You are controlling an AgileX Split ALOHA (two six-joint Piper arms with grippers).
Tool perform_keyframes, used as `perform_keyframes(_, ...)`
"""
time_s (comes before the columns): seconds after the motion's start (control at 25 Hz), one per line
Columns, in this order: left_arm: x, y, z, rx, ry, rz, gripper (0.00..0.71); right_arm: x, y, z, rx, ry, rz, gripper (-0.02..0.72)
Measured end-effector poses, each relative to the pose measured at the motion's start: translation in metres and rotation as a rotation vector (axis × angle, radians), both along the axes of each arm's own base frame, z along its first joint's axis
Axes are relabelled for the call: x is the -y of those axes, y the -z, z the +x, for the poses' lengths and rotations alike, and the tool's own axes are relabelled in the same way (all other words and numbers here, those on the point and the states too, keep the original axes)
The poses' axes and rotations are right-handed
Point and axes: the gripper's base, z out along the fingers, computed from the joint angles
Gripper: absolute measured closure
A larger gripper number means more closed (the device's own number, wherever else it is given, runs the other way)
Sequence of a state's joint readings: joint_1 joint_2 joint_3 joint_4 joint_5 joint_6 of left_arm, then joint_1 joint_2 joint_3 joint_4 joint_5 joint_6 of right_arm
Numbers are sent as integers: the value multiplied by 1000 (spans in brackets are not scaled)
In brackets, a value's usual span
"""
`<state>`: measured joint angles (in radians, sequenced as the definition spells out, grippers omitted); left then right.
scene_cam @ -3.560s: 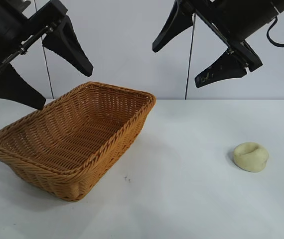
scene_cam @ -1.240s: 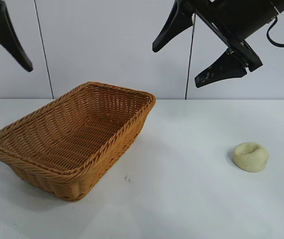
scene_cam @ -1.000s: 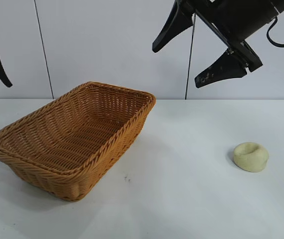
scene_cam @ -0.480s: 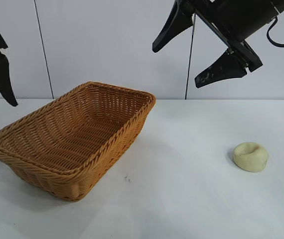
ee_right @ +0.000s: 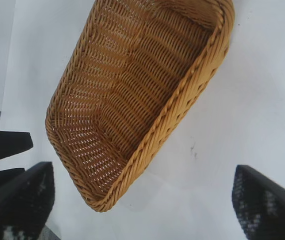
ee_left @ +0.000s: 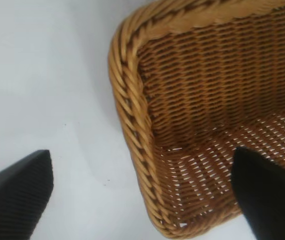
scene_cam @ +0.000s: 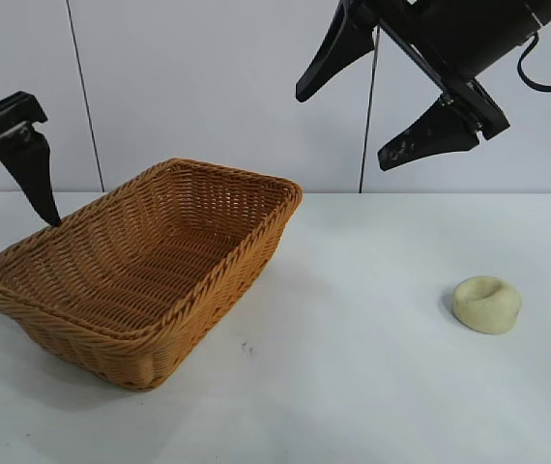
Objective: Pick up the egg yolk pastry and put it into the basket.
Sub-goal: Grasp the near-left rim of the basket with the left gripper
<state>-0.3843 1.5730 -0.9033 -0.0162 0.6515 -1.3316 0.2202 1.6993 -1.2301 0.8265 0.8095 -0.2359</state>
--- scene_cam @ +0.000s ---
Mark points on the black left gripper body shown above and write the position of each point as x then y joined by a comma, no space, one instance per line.
5,113

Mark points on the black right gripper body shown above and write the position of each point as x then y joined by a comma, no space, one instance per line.
449,34

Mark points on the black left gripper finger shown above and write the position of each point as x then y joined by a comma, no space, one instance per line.
36,174

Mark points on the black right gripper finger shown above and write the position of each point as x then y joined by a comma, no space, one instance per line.
338,48
425,140

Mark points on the tan woven wicker basket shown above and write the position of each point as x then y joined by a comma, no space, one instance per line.
159,270

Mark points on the pale round egg yolk pastry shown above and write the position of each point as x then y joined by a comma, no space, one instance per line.
485,314

